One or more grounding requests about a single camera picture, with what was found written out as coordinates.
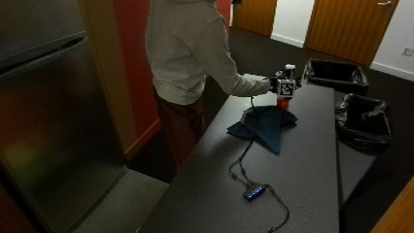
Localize white marker cube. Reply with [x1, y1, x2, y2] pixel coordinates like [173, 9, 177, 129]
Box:
[276, 78, 299, 97]

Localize black glove cable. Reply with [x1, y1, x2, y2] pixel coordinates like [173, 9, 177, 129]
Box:
[228, 95, 260, 188]

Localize black hub cable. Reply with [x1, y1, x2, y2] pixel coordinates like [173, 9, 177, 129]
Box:
[263, 183, 292, 233]

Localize bin with black bag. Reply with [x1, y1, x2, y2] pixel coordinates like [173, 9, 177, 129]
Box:
[335, 92, 394, 153]
[300, 57, 372, 97]

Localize wooden cabinet corner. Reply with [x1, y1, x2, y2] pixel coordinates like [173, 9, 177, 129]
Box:
[369, 176, 414, 233]

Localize wooden door with handle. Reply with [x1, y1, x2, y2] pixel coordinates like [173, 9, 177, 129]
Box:
[303, 0, 401, 68]

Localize plain wooden door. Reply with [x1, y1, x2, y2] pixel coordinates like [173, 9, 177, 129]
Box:
[231, 0, 280, 38]

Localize steel refrigerator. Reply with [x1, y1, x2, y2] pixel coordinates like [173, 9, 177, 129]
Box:
[0, 0, 130, 233]

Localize wooden post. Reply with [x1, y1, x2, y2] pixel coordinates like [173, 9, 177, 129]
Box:
[76, 0, 140, 155]

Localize the person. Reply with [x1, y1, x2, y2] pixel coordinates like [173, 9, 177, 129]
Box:
[144, 0, 273, 174]

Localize dark blue cloth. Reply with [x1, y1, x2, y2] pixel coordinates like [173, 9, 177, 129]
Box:
[227, 105, 300, 156]

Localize black hub blue lights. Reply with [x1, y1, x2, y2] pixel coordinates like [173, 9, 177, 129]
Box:
[243, 183, 267, 202]

